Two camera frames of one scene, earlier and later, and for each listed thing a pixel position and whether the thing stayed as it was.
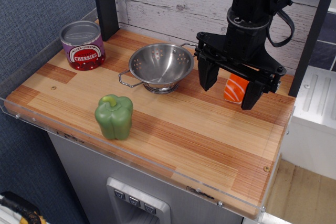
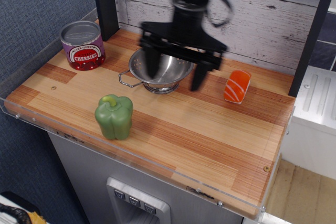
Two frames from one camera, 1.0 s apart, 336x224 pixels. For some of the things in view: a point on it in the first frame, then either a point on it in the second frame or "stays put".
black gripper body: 242,50 -> 185,36
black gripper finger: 253,91 -> 199,74
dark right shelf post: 314,34 stays put
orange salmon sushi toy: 235,89 stays put
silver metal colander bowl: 159,67 stays put
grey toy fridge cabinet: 111,191 stays put
